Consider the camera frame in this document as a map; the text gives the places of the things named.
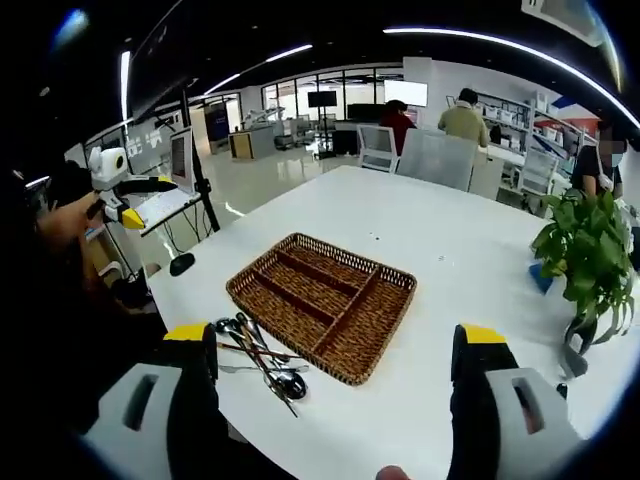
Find person's left hand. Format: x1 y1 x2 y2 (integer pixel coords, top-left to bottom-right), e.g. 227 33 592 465
35 192 104 253

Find storage shelves with boxes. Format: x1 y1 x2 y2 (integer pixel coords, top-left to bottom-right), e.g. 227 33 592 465
474 89 587 157

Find blue display panel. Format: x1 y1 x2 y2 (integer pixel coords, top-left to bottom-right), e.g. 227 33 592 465
204 101 232 154

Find black oval object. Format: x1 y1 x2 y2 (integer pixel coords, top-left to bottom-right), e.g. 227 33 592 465
168 251 197 278

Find short ceiling light strip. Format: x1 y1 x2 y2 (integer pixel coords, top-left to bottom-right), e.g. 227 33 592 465
203 43 315 97

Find black curved band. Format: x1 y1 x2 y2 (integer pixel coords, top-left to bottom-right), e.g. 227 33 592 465
561 319 600 380

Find white wall screen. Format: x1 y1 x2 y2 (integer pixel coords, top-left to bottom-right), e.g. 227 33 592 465
383 79 430 108

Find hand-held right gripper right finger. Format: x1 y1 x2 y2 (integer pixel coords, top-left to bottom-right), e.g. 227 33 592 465
447 323 589 480

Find brown wicker storage slots tray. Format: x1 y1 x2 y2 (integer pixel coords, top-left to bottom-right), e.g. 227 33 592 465
225 231 419 387

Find white laptop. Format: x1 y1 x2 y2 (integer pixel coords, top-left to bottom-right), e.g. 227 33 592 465
130 126 202 235

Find long ceiling light strip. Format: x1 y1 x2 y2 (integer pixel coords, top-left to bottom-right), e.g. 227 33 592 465
383 26 640 130

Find black laptop stand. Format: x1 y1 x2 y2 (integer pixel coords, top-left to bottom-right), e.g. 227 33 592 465
178 87 222 234

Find ceiling air conditioner vent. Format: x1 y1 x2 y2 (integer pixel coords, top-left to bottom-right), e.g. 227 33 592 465
520 0 607 48

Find person's dark clothed torso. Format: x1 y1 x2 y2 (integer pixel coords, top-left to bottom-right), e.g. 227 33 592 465
0 164 171 444

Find grey office chair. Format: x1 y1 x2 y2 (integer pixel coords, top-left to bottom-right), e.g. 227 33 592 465
395 128 478 193

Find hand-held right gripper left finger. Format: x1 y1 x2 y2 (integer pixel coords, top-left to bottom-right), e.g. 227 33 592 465
79 322 236 480

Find green potted plant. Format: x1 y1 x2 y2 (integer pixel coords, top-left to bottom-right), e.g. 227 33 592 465
530 189 637 347

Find pile of steel utensils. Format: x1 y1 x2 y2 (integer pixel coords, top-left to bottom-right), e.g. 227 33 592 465
213 311 311 419

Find blue cloth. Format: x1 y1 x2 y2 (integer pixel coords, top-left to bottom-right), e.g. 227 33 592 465
528 261 556 297

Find wooden cabinet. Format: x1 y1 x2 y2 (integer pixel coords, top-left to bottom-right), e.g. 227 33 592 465
228 131 254 161

